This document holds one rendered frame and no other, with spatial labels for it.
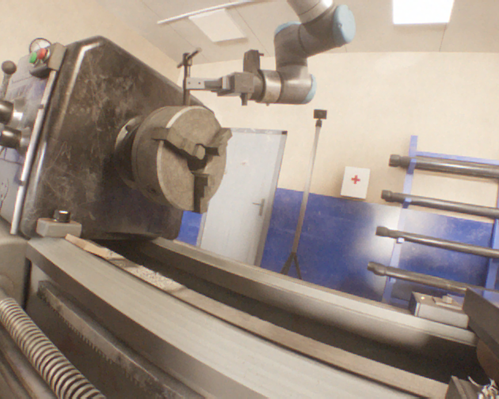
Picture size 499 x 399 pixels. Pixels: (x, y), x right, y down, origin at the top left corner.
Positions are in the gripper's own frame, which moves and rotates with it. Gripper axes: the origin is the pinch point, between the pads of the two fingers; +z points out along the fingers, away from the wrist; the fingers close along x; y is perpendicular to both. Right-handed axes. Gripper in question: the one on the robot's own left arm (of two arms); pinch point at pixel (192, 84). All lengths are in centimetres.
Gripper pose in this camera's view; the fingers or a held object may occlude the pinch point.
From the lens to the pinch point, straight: 68.7
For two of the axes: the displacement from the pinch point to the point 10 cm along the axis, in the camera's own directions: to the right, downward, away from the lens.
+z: -9.2, 1.0, -3.9
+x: -4.0, -2.3, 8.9
